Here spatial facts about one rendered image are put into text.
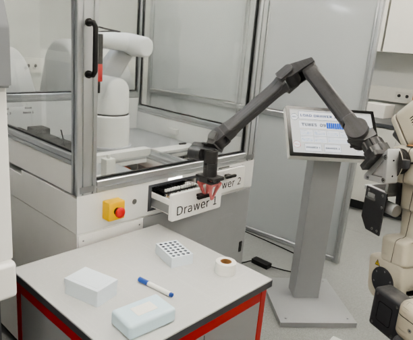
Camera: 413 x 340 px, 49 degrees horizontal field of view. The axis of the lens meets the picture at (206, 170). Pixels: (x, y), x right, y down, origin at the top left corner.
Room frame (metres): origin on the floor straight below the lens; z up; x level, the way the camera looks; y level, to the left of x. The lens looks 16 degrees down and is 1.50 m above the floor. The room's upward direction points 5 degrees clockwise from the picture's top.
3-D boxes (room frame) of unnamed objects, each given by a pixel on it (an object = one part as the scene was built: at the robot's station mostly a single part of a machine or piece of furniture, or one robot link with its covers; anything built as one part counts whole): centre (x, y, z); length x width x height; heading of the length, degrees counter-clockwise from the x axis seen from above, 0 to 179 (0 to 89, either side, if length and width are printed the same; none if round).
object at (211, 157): (1.75, -0.01, 1.07); 0.07 x 0.06 x 0.07; 56
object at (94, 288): (1.18, 0.31, 0.79); 0.13 x 0.09 x 0.05; 62
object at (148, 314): (1.06, 0.14, 0.78); 0.15 x 0.10 x 0.04; 134
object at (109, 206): (1.57, 0.33, 0.88); 0.07 x 0.05 x 0.07; 138
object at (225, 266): (1.38, -0.09, 0.78); 0.07 x 0.07 x 0.04
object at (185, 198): (1.74, 0.03, 0.87); 0.29 x 0.02 x 0.11; 138
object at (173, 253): (1.45, 0.09, 0.78); 0.12 x 0.08 x 0.04; 33
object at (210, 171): (1.74, -0.01, 1.01); 0.10 x 0.07 x 0.07; 48
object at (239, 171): (2.06, -0.09, 0.87); 0.29 x 0.02 x 0.11; 138
